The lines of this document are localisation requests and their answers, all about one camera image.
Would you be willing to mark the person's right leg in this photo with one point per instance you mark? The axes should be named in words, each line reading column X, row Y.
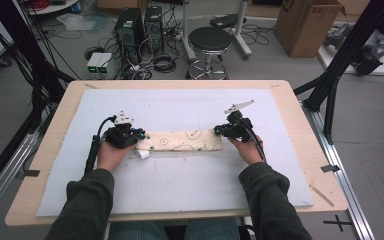
column 211, row 230

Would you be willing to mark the cream towel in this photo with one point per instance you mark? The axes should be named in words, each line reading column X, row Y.
column 180, row 141

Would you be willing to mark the white power supply box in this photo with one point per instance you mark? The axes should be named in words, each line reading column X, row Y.
column 106, row 63
column 93, row 63

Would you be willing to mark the large black computer tower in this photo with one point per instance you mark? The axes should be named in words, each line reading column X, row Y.
column 128, row 31

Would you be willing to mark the person's leg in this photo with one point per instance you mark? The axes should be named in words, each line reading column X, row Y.
column 211, row 230
column 136, row 232

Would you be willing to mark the slim black computer tower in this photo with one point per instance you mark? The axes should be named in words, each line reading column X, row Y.
column 154, row 28

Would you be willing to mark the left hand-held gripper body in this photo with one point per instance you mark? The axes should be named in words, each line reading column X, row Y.
column 121, row 136

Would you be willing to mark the white foam board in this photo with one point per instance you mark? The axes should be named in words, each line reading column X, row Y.
column 180, row 186

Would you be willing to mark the person's left hand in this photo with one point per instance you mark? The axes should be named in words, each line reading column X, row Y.
column 111, row 156

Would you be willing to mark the thin wooden stick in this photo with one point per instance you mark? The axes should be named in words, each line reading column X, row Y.
column 321, row 195

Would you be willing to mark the white metal stand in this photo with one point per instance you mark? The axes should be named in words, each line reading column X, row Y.
column 241, row 33

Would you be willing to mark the aluminium rail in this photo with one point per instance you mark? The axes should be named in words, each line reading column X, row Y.
column 6, row 173
column 343, row 180

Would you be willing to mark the cardboard box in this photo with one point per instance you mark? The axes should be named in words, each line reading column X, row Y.
column 305, row 30

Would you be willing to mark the white round table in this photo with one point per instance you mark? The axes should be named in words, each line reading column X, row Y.
column 56, row 8

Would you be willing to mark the black tape piece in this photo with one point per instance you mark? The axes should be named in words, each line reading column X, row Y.
column 330, row 168
column 31, row 173

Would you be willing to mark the black round stool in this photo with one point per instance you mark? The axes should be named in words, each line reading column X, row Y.
column 210, row 39

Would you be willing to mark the person's left leg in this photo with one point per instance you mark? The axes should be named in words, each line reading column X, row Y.
column 136, row 232

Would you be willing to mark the black flat case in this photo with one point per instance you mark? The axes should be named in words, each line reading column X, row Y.
column 226, row 20

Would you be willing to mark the person's right hand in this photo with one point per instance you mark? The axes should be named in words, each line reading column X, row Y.
column 248, row 151

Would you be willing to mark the clear plastic sheet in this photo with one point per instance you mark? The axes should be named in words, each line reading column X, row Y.
column 80, row 22

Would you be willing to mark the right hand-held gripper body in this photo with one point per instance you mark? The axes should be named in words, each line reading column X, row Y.
column 238, row 128

